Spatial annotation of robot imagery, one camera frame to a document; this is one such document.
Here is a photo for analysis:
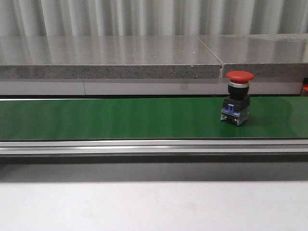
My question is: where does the grey stone counter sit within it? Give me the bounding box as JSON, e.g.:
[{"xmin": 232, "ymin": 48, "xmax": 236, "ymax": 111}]
[{"xmin": 0, "ymin": 34, "xmax": 308, "ymax": 96}]

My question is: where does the red plastic tray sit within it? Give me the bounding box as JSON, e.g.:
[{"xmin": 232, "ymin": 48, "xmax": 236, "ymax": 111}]
[{"xmin": 301, "ymin": 84, "xmax": 308, "ymax": 97}]

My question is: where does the green conveyor belt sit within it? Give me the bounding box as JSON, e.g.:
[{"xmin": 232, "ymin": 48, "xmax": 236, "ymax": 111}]
[{"xmin": 0, "ymin": 97, "xmax": 308, "ymax": 157}]

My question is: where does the pleated grey curtain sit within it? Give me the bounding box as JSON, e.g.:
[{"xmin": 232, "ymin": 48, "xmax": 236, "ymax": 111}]
[{"xmin": 0, "ymin": 0, "xmax": 308, "ymax": 36}]

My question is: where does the red mushroom push button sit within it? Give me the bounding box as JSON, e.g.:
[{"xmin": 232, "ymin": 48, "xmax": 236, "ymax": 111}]
[{"xmin": 220, "ymin": 70, "xmax": 255, "ymax": 126}]

